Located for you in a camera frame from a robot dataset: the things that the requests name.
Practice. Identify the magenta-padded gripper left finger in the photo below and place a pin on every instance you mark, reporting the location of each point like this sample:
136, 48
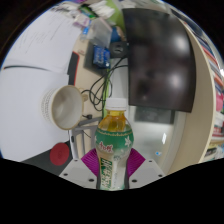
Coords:
77, 173

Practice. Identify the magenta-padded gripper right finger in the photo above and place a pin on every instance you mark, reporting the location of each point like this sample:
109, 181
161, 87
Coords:
146, 171

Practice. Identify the green-labelled plastic drink bottle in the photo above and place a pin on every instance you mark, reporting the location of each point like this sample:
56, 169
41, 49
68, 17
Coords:
114, 143

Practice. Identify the flat round red coaster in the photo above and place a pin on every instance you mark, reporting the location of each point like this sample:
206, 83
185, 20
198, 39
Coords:
59, 154

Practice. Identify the black desk mat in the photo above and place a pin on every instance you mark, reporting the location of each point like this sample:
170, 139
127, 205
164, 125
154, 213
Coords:
43, 162

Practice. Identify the grey metal laptop stand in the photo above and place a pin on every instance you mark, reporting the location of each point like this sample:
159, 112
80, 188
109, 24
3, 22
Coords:
78, 136

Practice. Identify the large white paper sheet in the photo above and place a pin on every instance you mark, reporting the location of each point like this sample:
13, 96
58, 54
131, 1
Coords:
20, 116

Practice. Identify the wooden shelf with books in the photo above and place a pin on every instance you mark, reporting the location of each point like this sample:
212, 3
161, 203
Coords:
203, 100

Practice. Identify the black computer monitor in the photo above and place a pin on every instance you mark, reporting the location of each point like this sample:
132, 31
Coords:
160, 60

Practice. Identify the small blue box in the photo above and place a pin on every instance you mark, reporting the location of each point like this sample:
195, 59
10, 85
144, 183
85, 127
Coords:
101, 56

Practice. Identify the white paper with writing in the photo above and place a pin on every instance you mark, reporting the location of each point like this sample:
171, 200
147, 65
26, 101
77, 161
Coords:
40, 40

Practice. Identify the clear plastic box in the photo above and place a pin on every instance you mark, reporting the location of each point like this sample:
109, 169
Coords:
100, 32

